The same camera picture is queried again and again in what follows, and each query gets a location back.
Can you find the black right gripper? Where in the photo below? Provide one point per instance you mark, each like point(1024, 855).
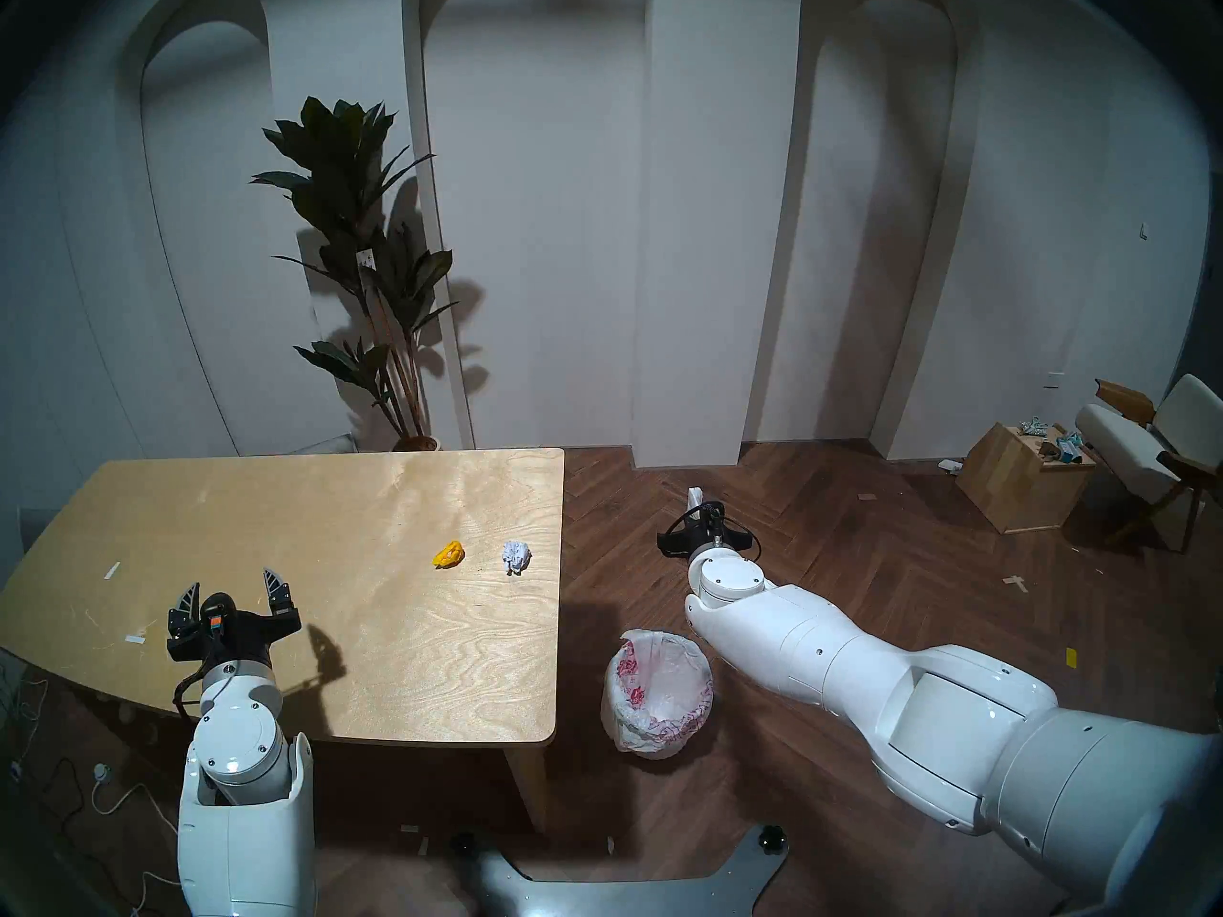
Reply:
point(678, 541)

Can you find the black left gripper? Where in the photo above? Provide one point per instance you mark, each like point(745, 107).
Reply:
point(253, 630)

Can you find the yellow trash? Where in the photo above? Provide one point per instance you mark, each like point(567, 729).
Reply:
point(448, 553)

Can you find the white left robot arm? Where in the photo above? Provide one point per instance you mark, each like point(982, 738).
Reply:
point(244, 781)

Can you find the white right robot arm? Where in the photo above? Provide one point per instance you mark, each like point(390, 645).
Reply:
point(860, 667)

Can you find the trash bin with white bag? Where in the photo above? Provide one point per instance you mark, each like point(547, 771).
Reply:
point(657, 700)

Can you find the light wooden table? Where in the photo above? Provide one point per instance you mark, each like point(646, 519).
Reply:
point(287, 543)

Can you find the white crumpled paper ball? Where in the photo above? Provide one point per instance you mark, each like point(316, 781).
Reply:
point(516, 557)

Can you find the wooden cube box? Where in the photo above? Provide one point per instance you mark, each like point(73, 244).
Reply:
point(1018, 485)

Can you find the crumpled teal white wrapper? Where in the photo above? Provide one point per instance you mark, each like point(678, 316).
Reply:
point(1034, 427)

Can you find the blue crumpled packaging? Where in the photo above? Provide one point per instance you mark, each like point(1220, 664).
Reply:
point(1070, 445)

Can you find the tall green leafy plant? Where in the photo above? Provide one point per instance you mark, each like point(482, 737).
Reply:
point(349, 189)

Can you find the white cushioned wooden armchair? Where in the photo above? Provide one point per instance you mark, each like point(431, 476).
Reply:
point(1137, 442)

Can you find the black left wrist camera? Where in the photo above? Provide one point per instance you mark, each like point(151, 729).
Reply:
point(218, 614)

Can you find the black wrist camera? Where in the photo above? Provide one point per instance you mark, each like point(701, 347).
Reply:
point(712, 518)
point(218, 614)

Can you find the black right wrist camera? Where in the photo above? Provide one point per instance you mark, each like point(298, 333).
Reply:
point(712, 518)

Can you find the grey metal robot base plate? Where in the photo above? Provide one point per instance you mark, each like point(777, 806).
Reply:
point(611, 886)

